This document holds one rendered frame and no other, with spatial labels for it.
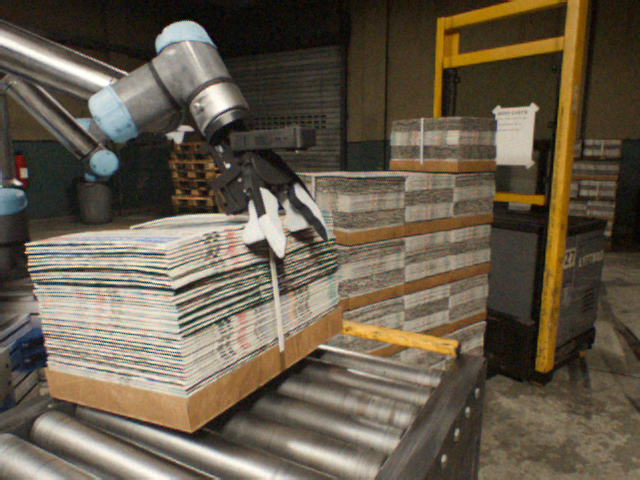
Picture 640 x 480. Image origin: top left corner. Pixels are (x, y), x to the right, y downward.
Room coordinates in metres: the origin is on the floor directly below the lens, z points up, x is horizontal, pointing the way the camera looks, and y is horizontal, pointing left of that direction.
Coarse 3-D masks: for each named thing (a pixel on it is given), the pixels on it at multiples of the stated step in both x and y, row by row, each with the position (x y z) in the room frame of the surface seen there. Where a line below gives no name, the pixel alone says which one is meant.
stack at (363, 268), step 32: (352, 256) 1.63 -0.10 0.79; (384, 256) 1.73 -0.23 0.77; (416, 256) 1.84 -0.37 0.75; (448, 256) 1.97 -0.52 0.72; (352, 288) 1.63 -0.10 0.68; (384, 288) 1.73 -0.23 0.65; (448, 288) 1.96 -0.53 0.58; (352, 320) 1.62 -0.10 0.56; (384, 320) 1.72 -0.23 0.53; (416, 320) 1.84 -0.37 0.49; (448, 320) 1.97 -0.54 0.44; (416, 352) 1.85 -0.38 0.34
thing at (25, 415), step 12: (48, 396) 0.64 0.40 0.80; (24, 408) 0.61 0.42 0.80; (36, 408) 0.61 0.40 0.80; (48, 408) 0.61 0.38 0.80; (60, 408) 0.62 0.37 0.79; (72, 408) 0.64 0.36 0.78; (0, 420) 0.58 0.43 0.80; (12, 420) 0.58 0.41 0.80; (24, 420) 0.58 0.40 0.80; (0, 432) 0.55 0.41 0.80; (12, 432) 0.56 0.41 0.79; (24, 432) 0.58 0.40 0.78
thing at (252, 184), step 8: (248, 168) 0.62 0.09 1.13; (248, 176) 0.61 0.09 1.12; (256, 176) 0.62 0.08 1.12; (248, 184) 0.61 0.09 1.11; (256, 184) 0.61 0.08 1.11; (264, 184) 0.62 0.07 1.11; (248, 192) 0.61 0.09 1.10; (256, 192) 0.60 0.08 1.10; (256, 200) 0.59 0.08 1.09; (256, 208) 0.60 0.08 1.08; (264, 208) 0.59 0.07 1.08
